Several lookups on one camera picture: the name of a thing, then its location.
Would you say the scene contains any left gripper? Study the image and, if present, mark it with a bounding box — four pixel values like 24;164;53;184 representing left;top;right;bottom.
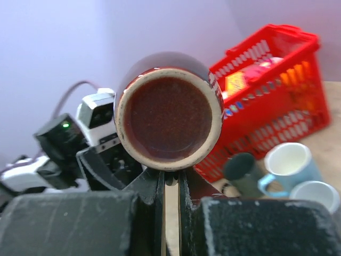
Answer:
76;143;143;191

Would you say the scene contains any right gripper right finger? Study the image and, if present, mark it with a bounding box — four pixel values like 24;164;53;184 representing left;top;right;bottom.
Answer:
178;169;340;255

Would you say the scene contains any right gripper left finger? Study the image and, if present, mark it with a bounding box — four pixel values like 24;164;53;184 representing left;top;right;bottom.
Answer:
1;170;165;255

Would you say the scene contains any dark grey mug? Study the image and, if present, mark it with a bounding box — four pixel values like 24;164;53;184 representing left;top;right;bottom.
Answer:
222;153;264;198

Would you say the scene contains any small maroon cup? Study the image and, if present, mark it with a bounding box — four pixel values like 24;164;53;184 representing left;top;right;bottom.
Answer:
115;52;224;171

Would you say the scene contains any light blue mug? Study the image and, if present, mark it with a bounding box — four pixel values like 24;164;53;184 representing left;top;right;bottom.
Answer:
258;142;323;198

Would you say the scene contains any blue speckled mug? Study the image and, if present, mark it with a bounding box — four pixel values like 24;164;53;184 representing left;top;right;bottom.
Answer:
289;181;340;214

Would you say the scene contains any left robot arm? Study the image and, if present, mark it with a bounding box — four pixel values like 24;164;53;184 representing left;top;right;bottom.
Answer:
1;113;142;196

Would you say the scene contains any orange snack packet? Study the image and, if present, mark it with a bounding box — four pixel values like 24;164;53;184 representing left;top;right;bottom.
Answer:
222;71;247;99

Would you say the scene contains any red plastic basket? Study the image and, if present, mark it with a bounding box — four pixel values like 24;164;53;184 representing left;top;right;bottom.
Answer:
195;25;330;182

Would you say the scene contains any pink snack packet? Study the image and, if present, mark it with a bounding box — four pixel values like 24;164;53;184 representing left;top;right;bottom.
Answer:
239;57;283;85

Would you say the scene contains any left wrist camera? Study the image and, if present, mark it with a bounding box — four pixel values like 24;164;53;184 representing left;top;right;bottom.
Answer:
76;88;120;153

